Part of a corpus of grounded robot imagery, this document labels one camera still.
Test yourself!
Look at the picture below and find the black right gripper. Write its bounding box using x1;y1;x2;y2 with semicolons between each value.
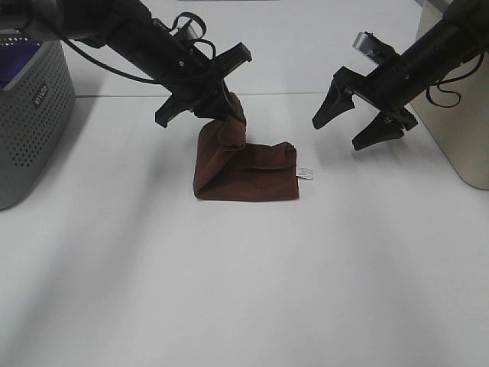
313;61;417;150

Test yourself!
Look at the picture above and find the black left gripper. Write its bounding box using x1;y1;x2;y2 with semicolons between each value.
155;43;251;128

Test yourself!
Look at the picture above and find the brown towel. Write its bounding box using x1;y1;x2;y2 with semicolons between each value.
193;117;300;202

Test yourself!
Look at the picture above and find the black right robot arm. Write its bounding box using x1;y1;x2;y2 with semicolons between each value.
313;1;488;151

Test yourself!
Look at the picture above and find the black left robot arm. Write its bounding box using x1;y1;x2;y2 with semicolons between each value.
14;1;251;127

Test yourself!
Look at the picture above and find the beige storage box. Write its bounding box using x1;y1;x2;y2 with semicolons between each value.
410;0;489;191

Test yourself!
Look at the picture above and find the grey perforated plastic basket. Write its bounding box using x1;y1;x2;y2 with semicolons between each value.
1;30;75;209

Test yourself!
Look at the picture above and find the purple towel in basket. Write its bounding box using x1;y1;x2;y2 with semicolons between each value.
1;41;41;89

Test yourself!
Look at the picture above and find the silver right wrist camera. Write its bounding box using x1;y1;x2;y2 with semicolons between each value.
352;31;397;65

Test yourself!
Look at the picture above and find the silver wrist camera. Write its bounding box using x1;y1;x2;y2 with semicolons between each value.
174;20;199;44
352;31;397;65

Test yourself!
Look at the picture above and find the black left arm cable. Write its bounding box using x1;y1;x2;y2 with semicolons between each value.
59;11;221;83

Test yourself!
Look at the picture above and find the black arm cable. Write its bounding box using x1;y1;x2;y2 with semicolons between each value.
426;53;486;108
59;11;221;83

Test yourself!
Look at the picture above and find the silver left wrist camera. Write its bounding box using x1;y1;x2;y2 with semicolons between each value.
174;20;199;44

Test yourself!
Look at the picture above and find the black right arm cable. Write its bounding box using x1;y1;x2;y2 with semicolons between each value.
426;53;486;108

